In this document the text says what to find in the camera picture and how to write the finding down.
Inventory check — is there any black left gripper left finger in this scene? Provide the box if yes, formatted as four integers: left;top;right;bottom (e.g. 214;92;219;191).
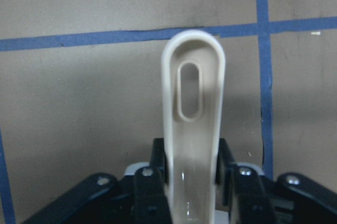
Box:
24;138;173;223

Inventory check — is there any beige plastic dustpan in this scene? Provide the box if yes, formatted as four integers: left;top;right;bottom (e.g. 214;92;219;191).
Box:
161;29;226;223

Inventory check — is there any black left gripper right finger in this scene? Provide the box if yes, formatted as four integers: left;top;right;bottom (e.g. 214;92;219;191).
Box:
216;138;336;223

